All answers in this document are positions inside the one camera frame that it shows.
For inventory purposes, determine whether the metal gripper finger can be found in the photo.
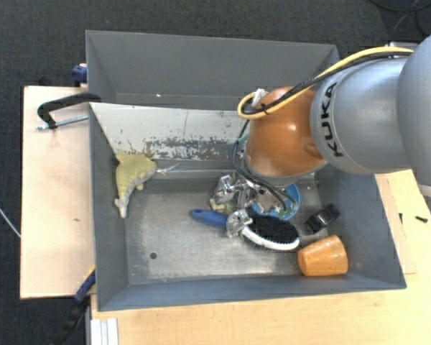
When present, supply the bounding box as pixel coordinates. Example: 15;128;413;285
213;173;242;205
225;208;254;239

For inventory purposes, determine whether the pale yellow small object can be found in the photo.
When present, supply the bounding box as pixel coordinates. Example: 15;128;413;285
209;195;234;212

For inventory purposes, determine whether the blue cup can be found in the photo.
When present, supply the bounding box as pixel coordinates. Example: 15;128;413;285
250;183;302;220

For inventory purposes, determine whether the grey metal bin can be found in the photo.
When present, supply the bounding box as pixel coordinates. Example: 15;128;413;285
85;29;407;313

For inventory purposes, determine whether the orange cup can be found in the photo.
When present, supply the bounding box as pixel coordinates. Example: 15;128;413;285
297;234;349;277

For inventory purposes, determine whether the yellow-green toy dolphin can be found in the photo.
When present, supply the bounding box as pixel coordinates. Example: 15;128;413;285
113;152;159;219

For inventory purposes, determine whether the pale wood board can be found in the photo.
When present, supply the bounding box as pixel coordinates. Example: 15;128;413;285
19;86;96;300

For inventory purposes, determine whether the blue-handled black bristle brush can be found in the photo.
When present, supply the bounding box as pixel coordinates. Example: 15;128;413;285
189;208;301;252

